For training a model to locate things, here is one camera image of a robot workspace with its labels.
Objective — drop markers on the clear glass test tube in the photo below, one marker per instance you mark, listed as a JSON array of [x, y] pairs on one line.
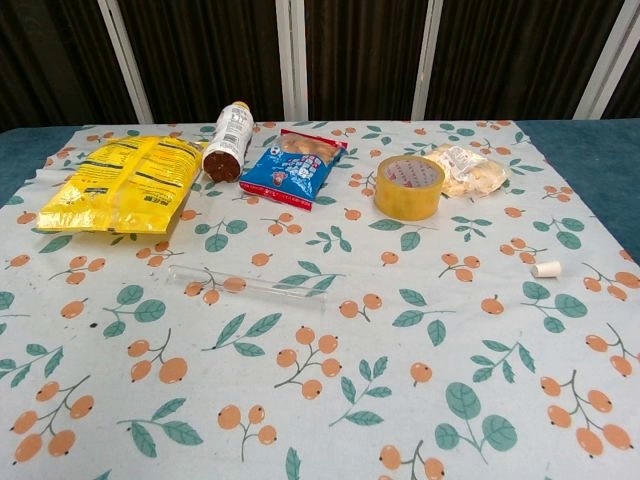
[[250, 289]]

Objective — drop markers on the small white stopper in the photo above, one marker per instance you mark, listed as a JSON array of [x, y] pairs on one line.
[[545, 269]]

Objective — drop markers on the blue snack packet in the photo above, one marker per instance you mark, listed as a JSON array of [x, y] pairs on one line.
[[290, 172]]

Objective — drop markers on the yellow packing tape roll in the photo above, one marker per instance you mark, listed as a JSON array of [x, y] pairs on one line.
[[407, 202]]

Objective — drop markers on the white bottle with brown drink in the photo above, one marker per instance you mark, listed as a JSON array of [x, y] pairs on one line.
[[227, 145]]

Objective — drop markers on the floral fruit print tablecloth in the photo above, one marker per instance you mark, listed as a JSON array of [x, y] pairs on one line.
[[320, 400]]

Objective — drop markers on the clear bag of pale snacks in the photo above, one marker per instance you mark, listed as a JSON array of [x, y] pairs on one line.
[[475, 172]]

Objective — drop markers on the yellow snack bag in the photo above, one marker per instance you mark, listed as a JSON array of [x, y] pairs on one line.
[[120, 185]]

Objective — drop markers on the dark pleated curtain backdrop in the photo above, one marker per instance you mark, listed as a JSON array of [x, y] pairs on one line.
[[210, 50]]

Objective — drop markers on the white partition frame post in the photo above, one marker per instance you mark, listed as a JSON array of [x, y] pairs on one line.
[[607, 55], [427, 60], [290, 60], [125, 65]]

